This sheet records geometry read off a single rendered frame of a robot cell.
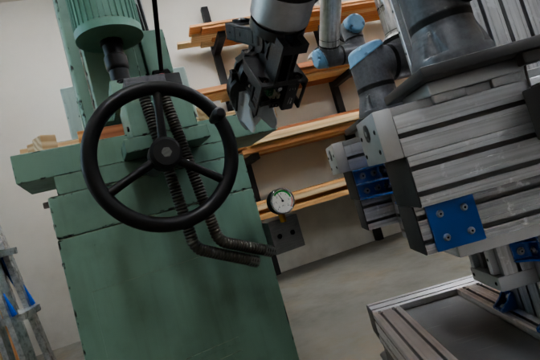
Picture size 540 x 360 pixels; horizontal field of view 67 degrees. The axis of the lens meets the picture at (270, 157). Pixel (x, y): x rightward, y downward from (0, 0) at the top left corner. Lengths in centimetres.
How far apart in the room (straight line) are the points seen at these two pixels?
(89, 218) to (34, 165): 15
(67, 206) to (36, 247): 264
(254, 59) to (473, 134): 41
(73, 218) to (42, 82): 286
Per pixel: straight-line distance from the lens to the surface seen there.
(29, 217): 360
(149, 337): 97
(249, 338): 103
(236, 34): 62
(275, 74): 52
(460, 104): 78
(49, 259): 357
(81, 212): 95
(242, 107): 63
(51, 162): 97
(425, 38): 83
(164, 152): 77
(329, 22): 153
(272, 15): 50
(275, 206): 97
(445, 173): 76
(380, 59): 131
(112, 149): 97
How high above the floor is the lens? 69
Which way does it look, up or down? 4 degrees up
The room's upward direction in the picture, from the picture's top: 16 degrees counter-clockwise
